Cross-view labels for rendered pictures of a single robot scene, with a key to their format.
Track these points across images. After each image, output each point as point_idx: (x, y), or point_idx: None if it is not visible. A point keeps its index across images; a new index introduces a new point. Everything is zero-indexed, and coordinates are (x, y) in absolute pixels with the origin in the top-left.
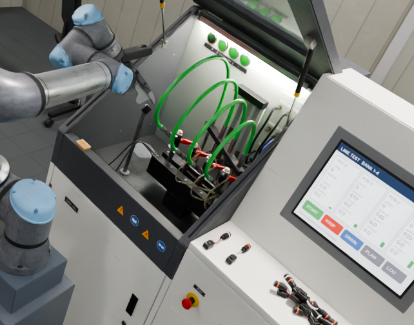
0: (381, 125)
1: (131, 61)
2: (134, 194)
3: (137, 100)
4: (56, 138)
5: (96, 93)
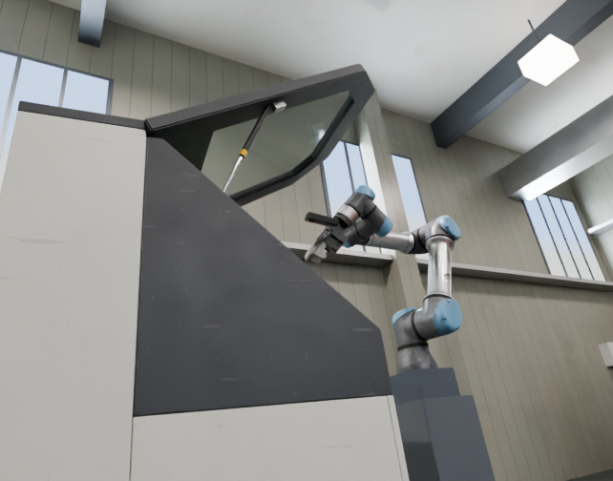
0: None
1: (265, 229)
2: None
3: (319, 260)
4: (383, 346)
5: (322, 279)
